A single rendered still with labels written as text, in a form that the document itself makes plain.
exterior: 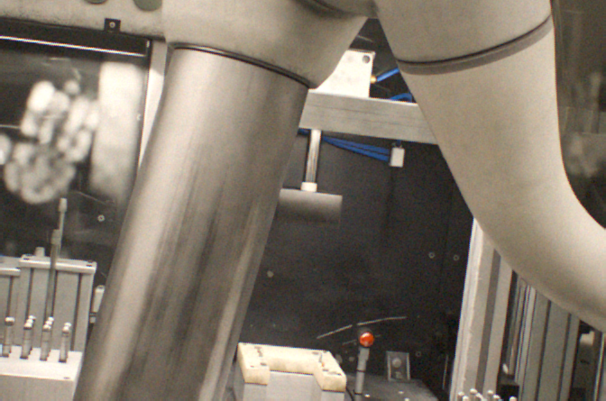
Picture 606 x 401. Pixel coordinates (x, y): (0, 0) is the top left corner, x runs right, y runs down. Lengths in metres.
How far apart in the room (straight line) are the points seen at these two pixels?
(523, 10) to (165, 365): 0.32
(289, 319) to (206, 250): 1.04
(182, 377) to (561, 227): 0.27
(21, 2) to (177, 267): 0.62
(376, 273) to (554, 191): 1.08
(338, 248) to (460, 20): 1.14
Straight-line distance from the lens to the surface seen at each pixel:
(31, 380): 1.18
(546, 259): 0.75
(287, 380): 1.55
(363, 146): 1.75
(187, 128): 0.76
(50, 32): 1.27
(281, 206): 1.51
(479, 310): 1.39
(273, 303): 1.78
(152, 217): 0.76
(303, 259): 1.77
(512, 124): 0.70
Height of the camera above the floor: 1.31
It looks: 3 degrees down
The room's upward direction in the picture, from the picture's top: 7 degrees clockwise
